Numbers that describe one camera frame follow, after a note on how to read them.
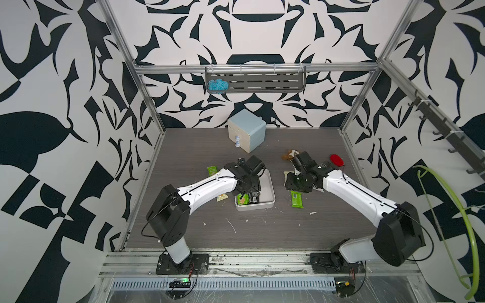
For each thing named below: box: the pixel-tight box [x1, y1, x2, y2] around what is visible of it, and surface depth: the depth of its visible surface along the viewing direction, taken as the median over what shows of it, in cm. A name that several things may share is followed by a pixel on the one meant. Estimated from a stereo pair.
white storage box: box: [234, 168, 276, 212], surface depth 93 cm
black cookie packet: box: [248, 191, 261, 204], surface depth 91 cm
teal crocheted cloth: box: [207, 78, 230, 95], surface depth 93 cm
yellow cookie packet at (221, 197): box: [216, 193, 229, 202], surface depth 93 cm
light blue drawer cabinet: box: [227, 108, 267, 154], surface depth 105 cm
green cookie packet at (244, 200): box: [236, 193, 250, 206], surface depth 89 cm
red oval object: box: [329, 154, 345, 167], surface depth 107 cm
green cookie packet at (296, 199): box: [290, 190, 304, 209], surface depth 92 cm
